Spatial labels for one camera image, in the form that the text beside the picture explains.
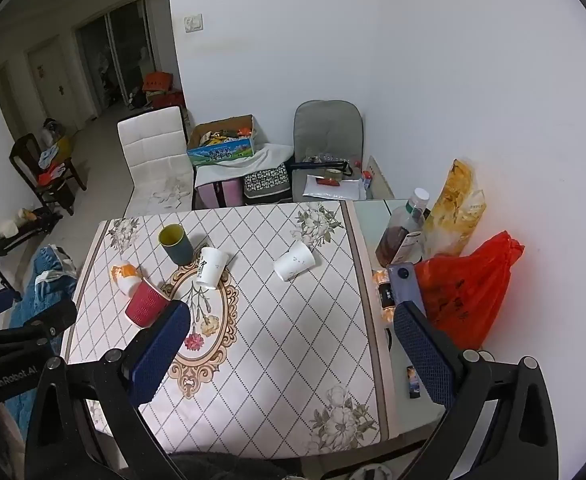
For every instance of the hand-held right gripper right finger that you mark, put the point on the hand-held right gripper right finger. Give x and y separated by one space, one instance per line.
423 350

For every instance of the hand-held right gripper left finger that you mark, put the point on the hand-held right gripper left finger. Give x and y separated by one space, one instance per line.
160 350

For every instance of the red ribbed cup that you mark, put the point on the red ribbed cup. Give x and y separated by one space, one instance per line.
145 305

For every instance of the orange and white cup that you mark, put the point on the orange and white cup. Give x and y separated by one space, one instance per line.
124 277

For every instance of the white cup with black print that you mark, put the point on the white cup with black print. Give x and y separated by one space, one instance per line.
212 267

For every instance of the green cup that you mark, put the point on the green cup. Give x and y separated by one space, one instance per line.
178 247

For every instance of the plain white paper cup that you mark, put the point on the plain white paper cup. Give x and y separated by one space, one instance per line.
294 262

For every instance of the blue jeans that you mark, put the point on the blue jeans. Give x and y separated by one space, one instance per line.
38 300

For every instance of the small orange packet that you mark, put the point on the small orange packet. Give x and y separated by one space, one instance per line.
385 296

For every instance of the purple smartphone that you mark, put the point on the purple smartphone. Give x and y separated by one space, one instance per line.
407 282

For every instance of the red plastic bag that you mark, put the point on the red plastic bag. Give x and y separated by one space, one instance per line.
468 290

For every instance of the dark low bench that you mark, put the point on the dark low bench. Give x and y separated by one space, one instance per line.
28 227

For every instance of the brown drink bottle white cap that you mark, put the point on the brown drink bottle white cap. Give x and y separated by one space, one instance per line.
398 237

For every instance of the diamond pattern floral tablecloth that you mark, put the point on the diamond pattern floral tablecloth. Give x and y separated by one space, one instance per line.
283 350

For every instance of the yellow snack bag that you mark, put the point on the yellow snack bag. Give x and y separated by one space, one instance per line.
455 210

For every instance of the dark wooden chair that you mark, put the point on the dark wooden chair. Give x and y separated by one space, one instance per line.
28 160

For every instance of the colourful clothes pile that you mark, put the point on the colourful clothes pile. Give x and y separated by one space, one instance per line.
53 157

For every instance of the pink bag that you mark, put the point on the pink bag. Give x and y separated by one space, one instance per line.
218 194

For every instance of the beige board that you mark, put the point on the beige board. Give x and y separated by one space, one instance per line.
380 180

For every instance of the small drink carton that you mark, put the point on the small drink carton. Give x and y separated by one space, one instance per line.
367 180

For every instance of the white parcel with red label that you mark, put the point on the white parcel with red label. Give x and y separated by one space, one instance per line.
330 189

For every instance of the white padded chair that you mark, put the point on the white padded chair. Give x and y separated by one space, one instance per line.
155 155

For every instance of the brown tape roll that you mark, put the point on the brown tape roll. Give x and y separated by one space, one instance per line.
333 175

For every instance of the black and white patterned bag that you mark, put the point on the black and white patterned bag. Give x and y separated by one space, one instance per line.
267 184

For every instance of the cardboard box with blue print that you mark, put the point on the cardboard box with blue print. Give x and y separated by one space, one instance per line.
223 147

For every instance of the white cloth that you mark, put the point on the white cloth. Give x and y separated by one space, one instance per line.
268 155

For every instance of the beige wooden door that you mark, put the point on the beige wooden door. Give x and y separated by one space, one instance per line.
50 82

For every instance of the grey cushioned chair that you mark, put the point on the grey cushioned chair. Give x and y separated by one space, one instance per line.
328 130

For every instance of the red box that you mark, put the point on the red box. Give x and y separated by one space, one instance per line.
159 85

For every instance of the sliding glass door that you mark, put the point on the sliding glass door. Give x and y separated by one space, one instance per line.
115 55

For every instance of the white light switch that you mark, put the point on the white light switch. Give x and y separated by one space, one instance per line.
194 23

